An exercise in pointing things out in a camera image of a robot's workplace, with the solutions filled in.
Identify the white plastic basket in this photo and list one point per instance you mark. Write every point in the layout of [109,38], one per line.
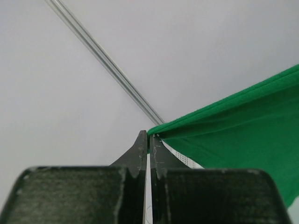
[184,159]

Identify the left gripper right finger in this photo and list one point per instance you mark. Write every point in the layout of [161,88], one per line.
[182,195]

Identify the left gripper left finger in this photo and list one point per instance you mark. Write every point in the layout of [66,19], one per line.
[113,194]

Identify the green t shirt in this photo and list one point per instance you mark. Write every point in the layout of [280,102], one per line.
[255,128]

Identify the left aluminium corner post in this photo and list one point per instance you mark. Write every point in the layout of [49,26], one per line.
[77,28]

